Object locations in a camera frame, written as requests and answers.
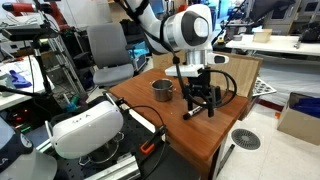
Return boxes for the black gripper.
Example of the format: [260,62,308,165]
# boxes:
[182,68,221,117]

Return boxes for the black white dry-erase marker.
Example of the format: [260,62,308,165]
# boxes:
[183,106,203,120]

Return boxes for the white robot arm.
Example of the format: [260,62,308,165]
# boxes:
[124,0,229,117]

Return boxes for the small stainless steel pot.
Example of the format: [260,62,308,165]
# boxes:
[151,79,173,102]

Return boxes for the wooden board panel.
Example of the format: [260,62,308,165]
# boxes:
[152,51,263,98]

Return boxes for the round floor drain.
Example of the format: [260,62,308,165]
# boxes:
[231,129,261,150]

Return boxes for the perforated white panel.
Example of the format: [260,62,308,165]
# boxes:
[252,78,276,97]

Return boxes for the orange black clamp left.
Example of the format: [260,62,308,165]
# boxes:
[140,125,166,155]

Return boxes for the wooden box on table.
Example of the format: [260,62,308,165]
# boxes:
[253,29,272,43]

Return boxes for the white table in background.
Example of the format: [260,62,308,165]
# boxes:
[226,34,320,56]

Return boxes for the cardboard box on floor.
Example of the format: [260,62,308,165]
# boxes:
[277,92,320,145]

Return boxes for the grey office chair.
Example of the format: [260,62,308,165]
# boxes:
[87,23,134,87]

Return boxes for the white VR headset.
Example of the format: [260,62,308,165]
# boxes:
[45,101,124,159]

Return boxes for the blue glove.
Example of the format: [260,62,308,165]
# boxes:
[9,70,32,89]

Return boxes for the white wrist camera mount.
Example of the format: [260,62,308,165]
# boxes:
[165,64,204,77]

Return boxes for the black cable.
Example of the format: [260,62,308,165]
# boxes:
[119,105,168,180]

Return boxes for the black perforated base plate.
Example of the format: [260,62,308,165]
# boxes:
[54,114,200,180]

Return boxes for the black camera tripod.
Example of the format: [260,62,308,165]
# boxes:
[0,23,64,101]

